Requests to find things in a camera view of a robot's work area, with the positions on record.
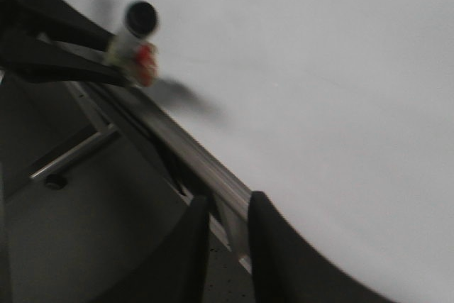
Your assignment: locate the white dry-erase marker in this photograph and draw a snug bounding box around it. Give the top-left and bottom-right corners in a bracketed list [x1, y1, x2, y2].
[104, 1, 157, 87]

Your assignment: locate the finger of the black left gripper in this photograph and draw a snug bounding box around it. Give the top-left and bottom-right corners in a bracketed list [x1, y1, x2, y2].
[14, 0, 113, 51]
[1, 30, 129, 87]

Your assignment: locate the metal support bar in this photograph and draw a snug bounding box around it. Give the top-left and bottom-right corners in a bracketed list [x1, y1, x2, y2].
[29, 124, 118, 181]

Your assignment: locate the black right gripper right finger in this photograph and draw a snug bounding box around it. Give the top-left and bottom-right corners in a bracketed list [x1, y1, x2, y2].
[248, 191, 389, 302]

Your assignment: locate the white whiteboard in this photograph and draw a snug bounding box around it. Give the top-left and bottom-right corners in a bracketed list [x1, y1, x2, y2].
[66, 0, 453, 302]

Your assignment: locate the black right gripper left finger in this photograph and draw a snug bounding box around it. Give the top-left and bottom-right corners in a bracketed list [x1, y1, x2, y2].
[92, 196, 209, 302]

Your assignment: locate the red magnet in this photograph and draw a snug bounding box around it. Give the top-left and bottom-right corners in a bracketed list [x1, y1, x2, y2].
[134, 43, 157, 87]

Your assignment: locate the aluminium whiteboard frame rail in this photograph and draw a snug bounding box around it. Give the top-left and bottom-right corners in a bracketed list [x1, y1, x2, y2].
[65, 81, 252, 272]

